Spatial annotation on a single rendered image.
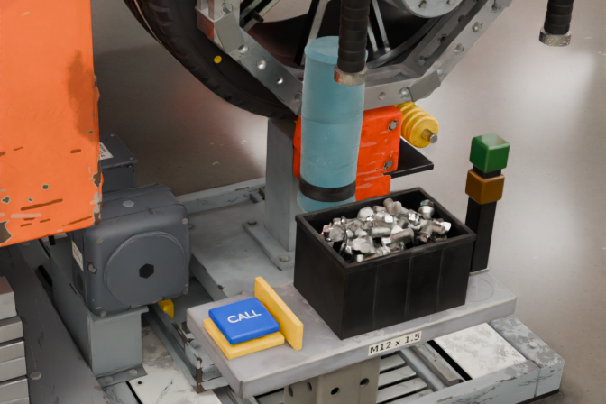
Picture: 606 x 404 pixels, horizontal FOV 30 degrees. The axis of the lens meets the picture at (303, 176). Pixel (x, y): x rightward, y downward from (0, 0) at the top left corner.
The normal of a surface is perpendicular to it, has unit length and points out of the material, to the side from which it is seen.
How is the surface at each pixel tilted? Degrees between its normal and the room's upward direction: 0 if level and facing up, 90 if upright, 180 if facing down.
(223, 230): 0
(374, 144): 90
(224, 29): 90
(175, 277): 90
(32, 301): 0
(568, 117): 0
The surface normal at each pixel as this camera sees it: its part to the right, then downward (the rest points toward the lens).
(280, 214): -0.88, 0.20
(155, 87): 0.04, -0.87
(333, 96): -0.06, 0.45
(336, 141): 0.16, 0.51
